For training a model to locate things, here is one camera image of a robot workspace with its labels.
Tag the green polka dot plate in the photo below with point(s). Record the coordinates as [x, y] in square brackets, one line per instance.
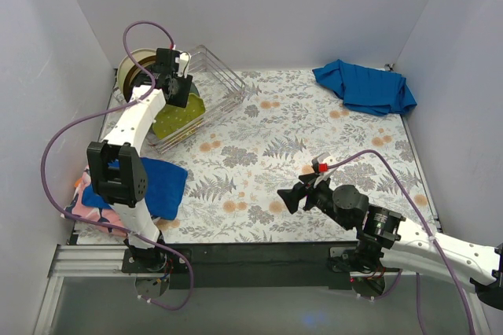
[172, 118]

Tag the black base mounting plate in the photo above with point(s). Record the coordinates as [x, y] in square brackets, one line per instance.
[287, 264]

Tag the blue cloth at back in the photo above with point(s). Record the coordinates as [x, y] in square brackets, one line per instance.
[368, 90]

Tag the pink patterned cloth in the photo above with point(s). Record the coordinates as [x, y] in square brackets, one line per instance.
[85, 203]

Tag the wire dish rack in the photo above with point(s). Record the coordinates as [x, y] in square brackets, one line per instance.
[219, 87]

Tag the aluminium frame rail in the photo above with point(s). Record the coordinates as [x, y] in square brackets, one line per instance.
[81, 261]

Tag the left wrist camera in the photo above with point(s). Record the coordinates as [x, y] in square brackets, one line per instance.
[183, 61]

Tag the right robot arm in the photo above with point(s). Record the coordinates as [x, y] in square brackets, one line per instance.
[387, 239]

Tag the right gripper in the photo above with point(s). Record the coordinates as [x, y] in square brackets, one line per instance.
[307, 193]

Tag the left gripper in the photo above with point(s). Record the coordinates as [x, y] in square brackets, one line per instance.
[148, 74]

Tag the blue folded towel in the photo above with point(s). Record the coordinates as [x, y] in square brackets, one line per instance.
[165, 189]

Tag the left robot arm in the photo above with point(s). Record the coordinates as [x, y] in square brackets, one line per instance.
[119, 178]

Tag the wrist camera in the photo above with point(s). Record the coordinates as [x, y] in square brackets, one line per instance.
[183, 61]
[322, 167]

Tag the floral tablecloth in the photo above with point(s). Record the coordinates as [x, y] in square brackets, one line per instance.
[236, 166]

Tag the cream plate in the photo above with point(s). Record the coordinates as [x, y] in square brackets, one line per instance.
[128, 71]

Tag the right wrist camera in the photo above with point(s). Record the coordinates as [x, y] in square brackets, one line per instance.
[322, 167]

